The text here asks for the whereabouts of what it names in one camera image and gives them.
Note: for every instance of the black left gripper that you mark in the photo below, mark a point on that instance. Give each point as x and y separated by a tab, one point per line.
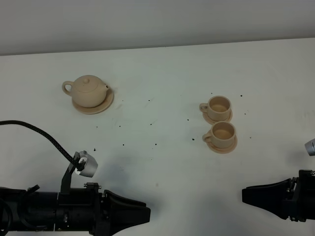
79	210

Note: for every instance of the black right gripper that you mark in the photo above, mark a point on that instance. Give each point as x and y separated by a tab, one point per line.
292	198

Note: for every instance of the beige ceramic teapot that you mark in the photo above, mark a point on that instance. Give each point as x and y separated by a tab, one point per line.
86	91

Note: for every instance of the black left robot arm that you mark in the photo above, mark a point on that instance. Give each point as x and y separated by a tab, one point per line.
30	210

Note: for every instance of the beige teapot saucer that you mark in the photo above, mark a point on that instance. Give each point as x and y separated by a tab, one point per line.
106	103

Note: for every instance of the near beige cup saucer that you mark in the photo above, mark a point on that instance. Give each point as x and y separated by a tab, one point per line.
223	150

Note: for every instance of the beige cup saucer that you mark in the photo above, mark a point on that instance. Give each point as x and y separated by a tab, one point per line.
223	150
211	121

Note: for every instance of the near beige teacup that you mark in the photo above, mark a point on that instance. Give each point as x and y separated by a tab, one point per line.
221	135

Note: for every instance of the beige teacup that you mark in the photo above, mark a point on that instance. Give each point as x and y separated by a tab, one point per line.
221	135
217	108

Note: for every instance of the far beige cup saucer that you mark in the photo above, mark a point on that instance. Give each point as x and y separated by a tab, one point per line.
211	121

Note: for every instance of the far beige teacup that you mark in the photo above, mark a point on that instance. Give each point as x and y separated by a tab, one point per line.
217	108

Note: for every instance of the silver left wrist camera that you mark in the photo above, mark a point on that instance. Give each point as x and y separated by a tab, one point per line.
89	163

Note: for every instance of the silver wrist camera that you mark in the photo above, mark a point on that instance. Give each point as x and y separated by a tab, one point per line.
89	163
310	147

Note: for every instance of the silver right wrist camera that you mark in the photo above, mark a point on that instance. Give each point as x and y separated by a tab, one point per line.
310	147

